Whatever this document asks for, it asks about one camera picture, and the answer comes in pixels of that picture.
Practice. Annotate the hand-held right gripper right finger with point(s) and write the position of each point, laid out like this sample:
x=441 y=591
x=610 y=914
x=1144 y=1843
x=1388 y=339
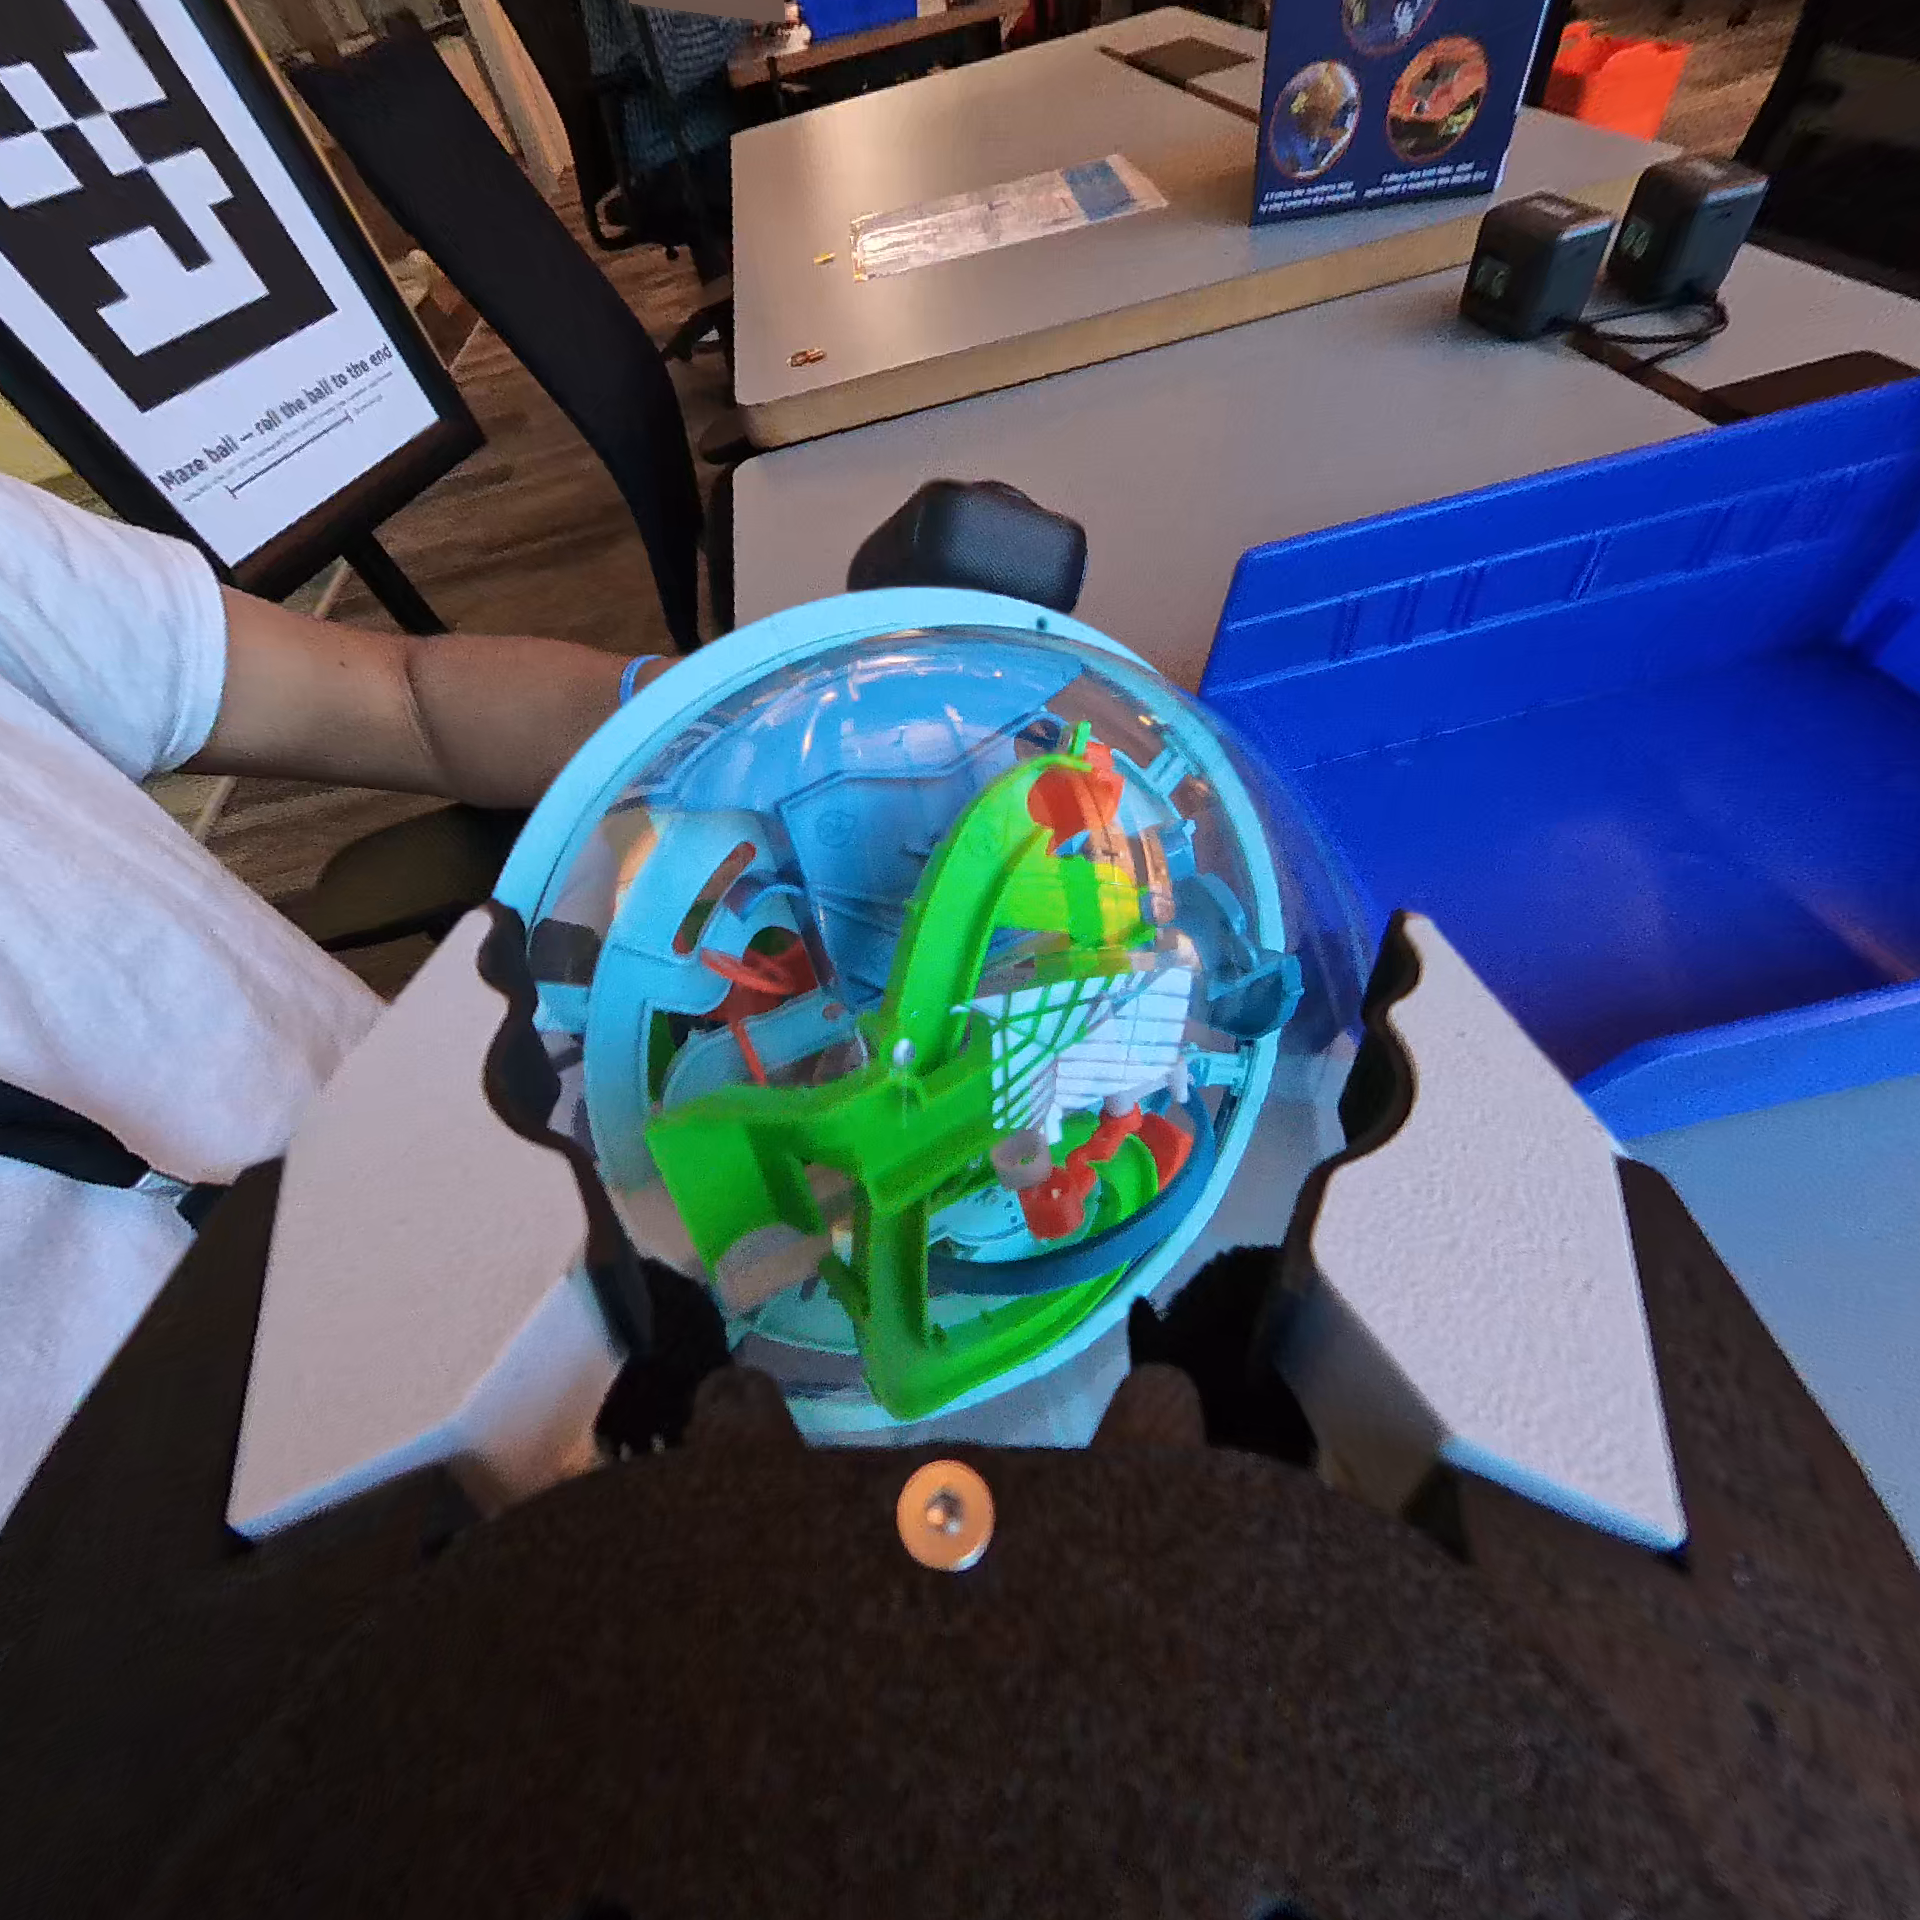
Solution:
x=1483 y=1231

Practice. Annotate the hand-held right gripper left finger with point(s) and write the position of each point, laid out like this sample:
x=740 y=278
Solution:
x=404 y=1201

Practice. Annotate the clear maze ball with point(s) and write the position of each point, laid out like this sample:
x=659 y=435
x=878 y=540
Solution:
x=900 y=839

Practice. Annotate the person's left forearm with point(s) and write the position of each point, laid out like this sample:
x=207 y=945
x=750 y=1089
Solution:
x=420 y=705

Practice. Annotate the clear plastic bag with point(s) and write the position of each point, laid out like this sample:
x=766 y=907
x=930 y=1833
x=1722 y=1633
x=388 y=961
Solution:
x=1003 y=211

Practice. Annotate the blue wristband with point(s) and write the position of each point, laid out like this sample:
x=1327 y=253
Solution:
x=641 y=683

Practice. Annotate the person's white shirt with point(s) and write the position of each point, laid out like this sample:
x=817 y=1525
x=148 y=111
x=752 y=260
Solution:
x=119 y=931

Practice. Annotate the blue plastic bin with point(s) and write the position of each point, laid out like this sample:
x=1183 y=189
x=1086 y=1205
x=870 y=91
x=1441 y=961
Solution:
x=1575 y=780

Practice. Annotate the black office chair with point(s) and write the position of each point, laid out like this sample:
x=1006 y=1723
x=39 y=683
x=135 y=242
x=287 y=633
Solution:
x=524 y=300

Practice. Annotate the black easel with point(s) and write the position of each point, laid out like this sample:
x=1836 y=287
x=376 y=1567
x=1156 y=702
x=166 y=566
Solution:
x=394 y=581

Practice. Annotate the blue printed box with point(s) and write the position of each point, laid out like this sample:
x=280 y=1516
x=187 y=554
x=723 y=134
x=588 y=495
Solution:
x=1395 y=107

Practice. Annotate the small black device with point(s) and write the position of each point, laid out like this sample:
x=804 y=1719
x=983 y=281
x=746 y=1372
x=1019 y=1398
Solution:
x=1687 y=225
x=1531 y=269

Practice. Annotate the black-framed tag sign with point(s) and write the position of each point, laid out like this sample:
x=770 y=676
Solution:
x=224 y=375

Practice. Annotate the orange object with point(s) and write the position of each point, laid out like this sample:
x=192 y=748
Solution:
x=1616 y=79

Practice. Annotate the dark office chair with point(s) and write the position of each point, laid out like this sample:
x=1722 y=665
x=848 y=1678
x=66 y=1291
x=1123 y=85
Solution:
x=1839 y=107

